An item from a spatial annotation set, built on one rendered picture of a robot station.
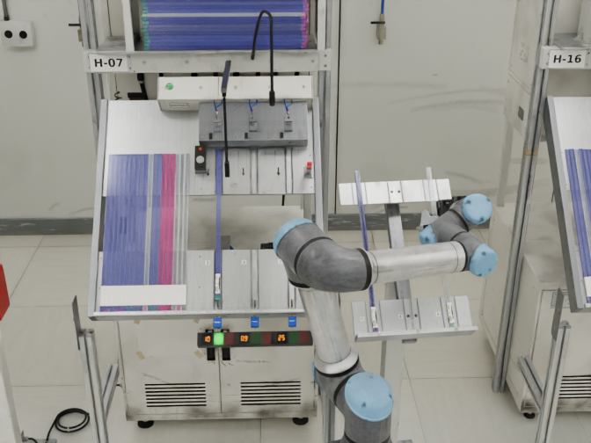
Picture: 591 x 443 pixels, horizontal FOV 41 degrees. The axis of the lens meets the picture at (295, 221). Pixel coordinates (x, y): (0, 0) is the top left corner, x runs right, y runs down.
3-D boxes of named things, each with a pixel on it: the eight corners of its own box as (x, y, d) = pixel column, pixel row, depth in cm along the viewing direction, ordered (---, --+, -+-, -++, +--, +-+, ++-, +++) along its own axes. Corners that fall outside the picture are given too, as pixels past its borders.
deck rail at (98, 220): (98, 321, 239) (93, 316, 233) (91, 321, 239) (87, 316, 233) (111, 107, 262) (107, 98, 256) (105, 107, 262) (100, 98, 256)
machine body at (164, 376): (317, 430, 295) (319, 286, 268) (127, 434, 293) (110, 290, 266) (309, 331, 353) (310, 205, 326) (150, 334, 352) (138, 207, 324)
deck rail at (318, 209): (324, 316, 241) (325, 312, 235) (317, 316, 241) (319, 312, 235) (317, 105, 264) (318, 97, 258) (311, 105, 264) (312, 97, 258)
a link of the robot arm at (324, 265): (322, 264, 166) (506, 240, 187) (299, 242, 175) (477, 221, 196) (316, 312, 170) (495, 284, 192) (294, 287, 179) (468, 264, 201)
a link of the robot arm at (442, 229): (437, 247, 194) (471, 221, 195) (412, 228, 203) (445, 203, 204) (447, 269, 198) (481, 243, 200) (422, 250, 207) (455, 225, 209)
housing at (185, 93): (311, 118, 264) (313, 98, 250) (163, 119, 262) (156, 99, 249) (310, 96, 266) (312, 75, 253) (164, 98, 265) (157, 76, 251)
